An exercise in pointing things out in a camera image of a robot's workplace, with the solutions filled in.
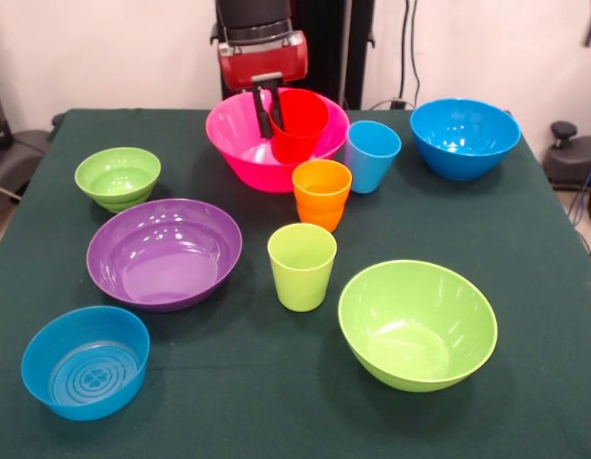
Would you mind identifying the blue plastic cup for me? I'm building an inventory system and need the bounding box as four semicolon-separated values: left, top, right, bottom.
343;120;403;195

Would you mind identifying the small green ribbed bowl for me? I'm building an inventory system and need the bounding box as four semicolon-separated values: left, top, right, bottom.
74;146;163;214

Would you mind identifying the black wall cable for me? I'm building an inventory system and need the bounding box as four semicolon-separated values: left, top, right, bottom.
399;0;424;107

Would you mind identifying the grey pedestal foot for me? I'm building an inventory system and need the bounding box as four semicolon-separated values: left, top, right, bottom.
0;128;53;202
542;120;591;192

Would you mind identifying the purple plastic bowl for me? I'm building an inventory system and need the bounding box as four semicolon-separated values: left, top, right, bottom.
85;198;244;313

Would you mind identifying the pink plastic bowl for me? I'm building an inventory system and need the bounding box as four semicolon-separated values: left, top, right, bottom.
205;87;351;194

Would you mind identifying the dark green tablecloth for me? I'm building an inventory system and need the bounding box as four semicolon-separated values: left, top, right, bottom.
0;108;591;459

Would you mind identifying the large green plastic bowl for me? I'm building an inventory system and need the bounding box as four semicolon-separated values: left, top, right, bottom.
337;259;499;394

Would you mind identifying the red plastic cup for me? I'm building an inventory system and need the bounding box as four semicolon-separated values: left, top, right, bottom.
269;89;331;165

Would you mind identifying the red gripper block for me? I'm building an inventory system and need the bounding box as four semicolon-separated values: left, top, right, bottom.
216;31;310;141

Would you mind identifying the small blue patterned bowl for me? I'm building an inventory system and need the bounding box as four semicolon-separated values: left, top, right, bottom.
20;305;151;423

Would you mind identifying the large blue plastic bowl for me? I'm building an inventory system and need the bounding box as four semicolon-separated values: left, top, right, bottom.
409;98;522;182

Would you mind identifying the green plastic cup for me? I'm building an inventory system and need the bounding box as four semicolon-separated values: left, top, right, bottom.
267;222;339;313

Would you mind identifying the orange plastic cup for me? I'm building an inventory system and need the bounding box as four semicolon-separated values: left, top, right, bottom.
291;159;353;234

